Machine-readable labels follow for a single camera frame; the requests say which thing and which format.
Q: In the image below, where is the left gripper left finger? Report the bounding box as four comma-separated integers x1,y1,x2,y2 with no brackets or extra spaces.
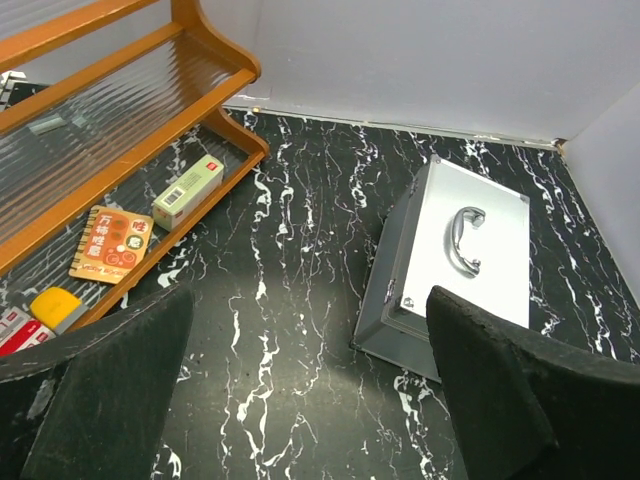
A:
1,284,194,479

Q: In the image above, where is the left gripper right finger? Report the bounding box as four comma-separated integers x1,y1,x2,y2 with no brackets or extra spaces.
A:
426,286,639,479

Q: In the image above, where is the grey metal case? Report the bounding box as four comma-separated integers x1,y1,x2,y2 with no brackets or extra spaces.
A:
351,155,530,381

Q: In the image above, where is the white medicine box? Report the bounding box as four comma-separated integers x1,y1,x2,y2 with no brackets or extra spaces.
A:
152,154,225,231

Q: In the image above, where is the red white small box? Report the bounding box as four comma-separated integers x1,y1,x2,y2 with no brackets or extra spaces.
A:
0,307,55,357

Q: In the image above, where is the yellow capped small item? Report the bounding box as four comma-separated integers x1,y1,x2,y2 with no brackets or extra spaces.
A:
29,287,87,335

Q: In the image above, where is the orange patterned packet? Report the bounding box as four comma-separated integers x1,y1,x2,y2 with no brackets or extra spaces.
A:
69,205,154,284

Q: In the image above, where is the wooden shelf rack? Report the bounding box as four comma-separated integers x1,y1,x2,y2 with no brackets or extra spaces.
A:
1,1,269,324

